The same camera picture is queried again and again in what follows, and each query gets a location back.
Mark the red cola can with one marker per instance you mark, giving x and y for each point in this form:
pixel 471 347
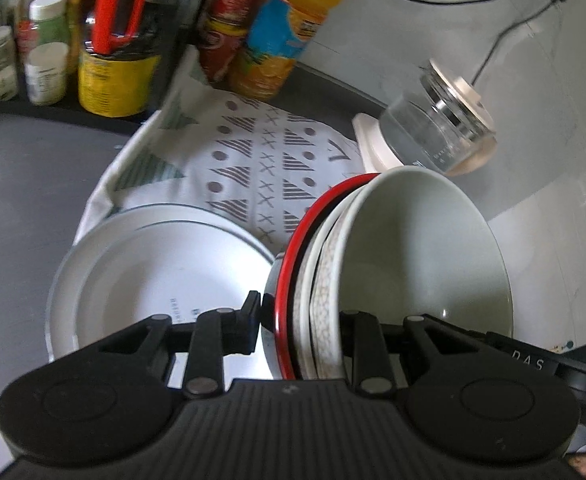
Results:
pixel 222 30

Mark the green pill bottle white cap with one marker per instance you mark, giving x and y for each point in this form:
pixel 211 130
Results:
pixel 48 23

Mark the red black bowl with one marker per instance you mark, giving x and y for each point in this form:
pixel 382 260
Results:
pixel 276 306

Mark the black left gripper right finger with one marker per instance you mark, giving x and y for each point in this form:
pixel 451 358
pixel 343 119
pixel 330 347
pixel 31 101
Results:
pixel 363 342

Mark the patterned white bowl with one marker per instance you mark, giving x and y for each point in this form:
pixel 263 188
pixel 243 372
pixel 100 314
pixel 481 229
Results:
pixel 316 317

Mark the orange juice bottle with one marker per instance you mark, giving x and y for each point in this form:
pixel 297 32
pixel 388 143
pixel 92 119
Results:
pixel 277 38

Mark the dark soy sauce bottle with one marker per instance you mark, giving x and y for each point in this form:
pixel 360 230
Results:
pixel 119 57

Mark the white supplement jar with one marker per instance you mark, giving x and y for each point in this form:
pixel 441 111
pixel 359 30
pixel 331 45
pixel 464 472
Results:
pixel 45 73

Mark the glass electric kettle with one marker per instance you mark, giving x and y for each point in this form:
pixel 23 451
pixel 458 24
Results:
pixel 443 126

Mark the patterned white table cloth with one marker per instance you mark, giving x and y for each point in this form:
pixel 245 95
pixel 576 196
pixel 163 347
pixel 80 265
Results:
pixel 246 160

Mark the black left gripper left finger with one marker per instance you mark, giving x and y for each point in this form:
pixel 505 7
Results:
pixel 214 335

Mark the white ceramic bowl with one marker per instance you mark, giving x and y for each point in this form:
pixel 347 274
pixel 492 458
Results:
pixel 413 243

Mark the white Sweet bakery plate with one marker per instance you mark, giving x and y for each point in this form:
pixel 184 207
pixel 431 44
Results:
pixel 67 284

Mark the black metal shelf rack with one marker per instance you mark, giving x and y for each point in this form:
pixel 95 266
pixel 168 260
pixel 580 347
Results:
pixel 176 23

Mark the clear glass spice jar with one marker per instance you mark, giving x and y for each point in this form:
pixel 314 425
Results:
pixel 8 72

